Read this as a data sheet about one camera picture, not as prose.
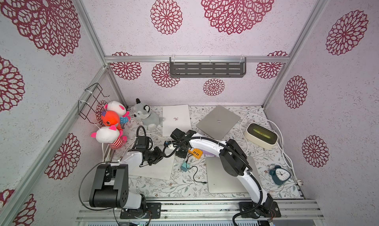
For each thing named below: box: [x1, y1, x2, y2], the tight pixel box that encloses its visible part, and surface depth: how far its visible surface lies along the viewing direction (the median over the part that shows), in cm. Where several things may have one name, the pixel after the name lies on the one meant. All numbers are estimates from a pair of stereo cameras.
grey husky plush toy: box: [132, 98, 167, 131], surface depth 97 cm
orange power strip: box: [188, 148, 203, 160], surface depth 94 cm
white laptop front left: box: [128, 150, 174, 181], surface depth 87 cm
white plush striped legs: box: [90, 124, 128, 151], surface depth 82 cm
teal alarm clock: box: [269, 165, 292, 186], surface depth 83 cm
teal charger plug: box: [180, 161, 190, 173], surface depth 88 cm
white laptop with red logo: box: [162, 104, 192, 137], surface depth 115 cm
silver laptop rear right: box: [195, 105, 242, 141], surface depth 115 cm
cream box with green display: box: [244, 122, 279, 150], surface depth 98 cm
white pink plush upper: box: [104, 100, 127, 117], surface depth 97 cm
